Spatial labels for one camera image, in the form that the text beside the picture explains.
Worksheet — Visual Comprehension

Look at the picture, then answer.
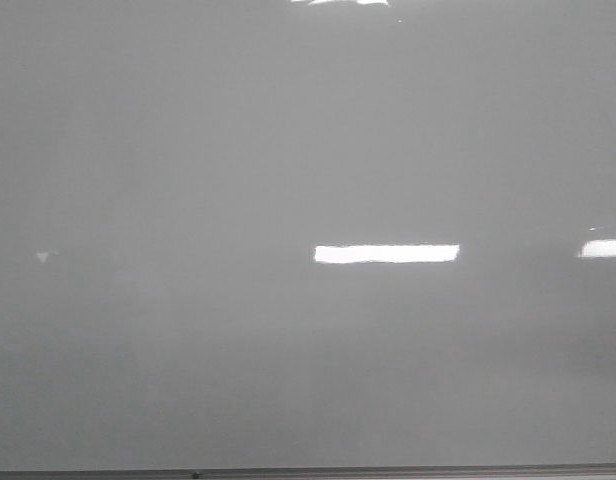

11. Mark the white glossy whiteboard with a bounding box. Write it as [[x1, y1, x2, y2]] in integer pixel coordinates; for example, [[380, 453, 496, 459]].
[[0, 1, 616, 470]]

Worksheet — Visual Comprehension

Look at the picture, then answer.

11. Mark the grey whiteboard bottom frame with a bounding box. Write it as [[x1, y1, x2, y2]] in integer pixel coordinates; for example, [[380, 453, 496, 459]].
[[0, 463, 616, 479]]

